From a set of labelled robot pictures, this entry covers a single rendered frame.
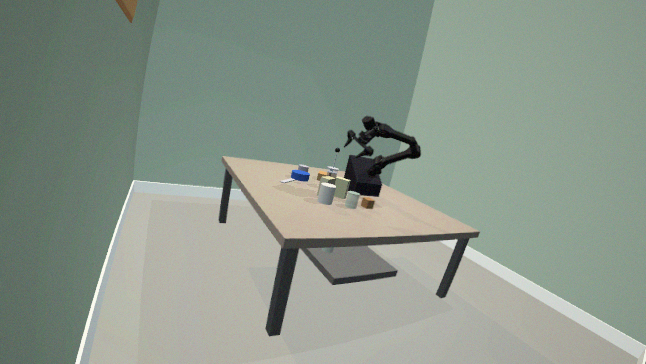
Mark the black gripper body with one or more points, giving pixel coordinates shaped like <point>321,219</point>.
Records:
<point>361,141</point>

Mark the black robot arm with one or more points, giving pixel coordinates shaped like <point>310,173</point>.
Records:
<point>379,162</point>

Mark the white cylinder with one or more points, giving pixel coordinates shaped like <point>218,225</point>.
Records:
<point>326,193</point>

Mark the blue cylinder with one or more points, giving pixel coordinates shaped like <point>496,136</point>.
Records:
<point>300,175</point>

